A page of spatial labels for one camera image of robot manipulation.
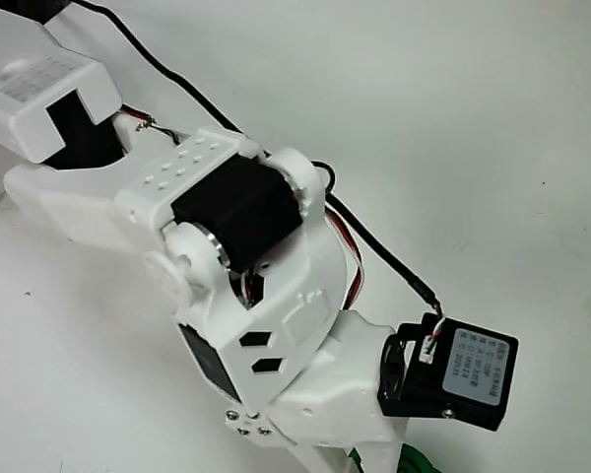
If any red white black servo wire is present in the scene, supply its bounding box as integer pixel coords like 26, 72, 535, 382
323, 205, 366, 312

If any black camera cable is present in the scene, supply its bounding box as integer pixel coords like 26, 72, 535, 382
71, 0, 444, 319

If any black camera box grey label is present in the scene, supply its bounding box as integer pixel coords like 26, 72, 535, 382
377, 311, 520, 435

